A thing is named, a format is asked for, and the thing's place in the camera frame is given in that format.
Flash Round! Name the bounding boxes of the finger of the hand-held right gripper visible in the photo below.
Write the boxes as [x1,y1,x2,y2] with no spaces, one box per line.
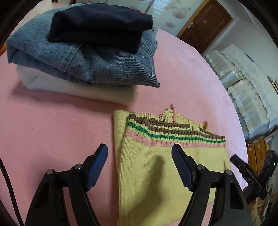
[230,154,264,192]

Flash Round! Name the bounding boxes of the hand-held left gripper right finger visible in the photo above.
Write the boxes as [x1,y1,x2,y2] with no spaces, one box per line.
[171,144,253,226]

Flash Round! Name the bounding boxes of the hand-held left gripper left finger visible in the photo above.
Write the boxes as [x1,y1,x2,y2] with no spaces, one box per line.
[24,143,108,226]

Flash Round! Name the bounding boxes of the yellow striped knit cardigan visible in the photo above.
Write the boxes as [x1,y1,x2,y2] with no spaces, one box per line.
[113,104,232,226]

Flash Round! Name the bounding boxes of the wooden drawer cabinet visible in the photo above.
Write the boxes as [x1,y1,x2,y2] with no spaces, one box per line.
[246,135,275,174]

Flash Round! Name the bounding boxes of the pink bed blanket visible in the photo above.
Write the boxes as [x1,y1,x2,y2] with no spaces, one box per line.
[0,27,249,226]

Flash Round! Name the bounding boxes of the folded white fleece garment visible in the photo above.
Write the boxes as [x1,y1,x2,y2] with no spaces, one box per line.
[16,65,137,104]

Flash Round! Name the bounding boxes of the lace-covered sofa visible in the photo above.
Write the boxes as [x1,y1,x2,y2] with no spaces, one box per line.
[204,43,278,139]

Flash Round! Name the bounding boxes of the folded blue jeans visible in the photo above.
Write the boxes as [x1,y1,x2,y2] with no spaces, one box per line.
[6,8,161,88]

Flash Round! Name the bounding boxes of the brown wooden door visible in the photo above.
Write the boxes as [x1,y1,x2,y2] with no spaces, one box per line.
[177,0,233,55]

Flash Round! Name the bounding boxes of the folded navy garment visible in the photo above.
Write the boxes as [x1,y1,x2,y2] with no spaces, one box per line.
[48,5,153,54]

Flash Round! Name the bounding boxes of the black cable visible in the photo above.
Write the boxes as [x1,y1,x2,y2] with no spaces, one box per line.
[0,156,24,226]

